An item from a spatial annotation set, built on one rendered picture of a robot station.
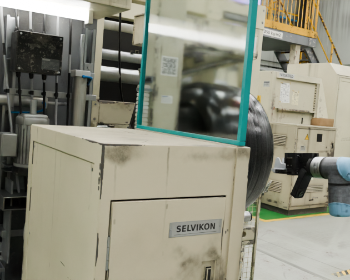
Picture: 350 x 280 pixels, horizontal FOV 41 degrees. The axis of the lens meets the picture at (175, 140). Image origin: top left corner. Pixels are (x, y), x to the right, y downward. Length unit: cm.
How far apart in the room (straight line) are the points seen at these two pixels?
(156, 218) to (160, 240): 5
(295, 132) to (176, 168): 546
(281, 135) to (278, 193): 80
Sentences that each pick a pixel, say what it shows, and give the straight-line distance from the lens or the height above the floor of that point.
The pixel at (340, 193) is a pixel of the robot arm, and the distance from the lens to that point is 159.
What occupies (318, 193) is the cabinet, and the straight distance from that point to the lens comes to 703.
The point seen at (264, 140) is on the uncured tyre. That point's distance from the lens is 190.
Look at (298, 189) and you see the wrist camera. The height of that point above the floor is 110.
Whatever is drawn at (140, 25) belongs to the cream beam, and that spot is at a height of 173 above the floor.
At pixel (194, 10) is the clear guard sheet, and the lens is 139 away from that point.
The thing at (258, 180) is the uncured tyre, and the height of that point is 109.
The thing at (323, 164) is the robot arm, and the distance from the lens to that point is 162.
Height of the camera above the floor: 135
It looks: 4 degrees down
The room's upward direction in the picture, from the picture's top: 5 degrees clockwise
